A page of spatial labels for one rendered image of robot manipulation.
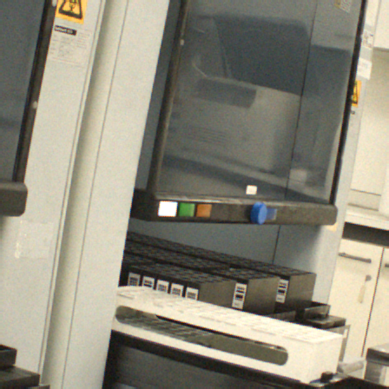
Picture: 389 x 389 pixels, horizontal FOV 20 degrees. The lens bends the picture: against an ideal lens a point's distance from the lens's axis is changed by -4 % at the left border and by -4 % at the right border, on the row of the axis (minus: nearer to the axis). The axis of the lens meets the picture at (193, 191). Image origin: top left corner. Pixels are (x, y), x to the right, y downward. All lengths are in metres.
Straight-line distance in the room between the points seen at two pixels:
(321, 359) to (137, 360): 0.23
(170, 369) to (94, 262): 0.16
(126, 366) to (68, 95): 0.36
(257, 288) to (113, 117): 0.49
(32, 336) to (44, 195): 0.16
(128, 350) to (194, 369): 0.09
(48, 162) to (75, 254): 0.13
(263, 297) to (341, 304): 2.07
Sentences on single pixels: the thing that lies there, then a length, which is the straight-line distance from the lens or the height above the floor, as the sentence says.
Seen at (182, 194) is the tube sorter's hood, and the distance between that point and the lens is 1.40.
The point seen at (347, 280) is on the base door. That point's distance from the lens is 3.75.
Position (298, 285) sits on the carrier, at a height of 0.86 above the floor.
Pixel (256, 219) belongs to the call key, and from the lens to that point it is 1.56.
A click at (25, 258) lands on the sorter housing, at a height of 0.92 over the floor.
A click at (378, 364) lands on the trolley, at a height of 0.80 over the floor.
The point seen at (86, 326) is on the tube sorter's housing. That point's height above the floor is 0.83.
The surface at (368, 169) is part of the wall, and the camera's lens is 4.40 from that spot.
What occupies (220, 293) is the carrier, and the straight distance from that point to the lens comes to 1.56.
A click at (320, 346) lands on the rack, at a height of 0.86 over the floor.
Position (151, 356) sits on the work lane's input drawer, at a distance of 1.35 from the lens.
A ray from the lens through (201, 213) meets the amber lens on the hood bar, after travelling 1.43.
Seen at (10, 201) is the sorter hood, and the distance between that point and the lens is 1.10.
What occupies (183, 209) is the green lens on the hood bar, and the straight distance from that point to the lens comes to 1.39.
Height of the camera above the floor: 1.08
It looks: 3 degrees down
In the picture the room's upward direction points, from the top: 10 degrees clockwise
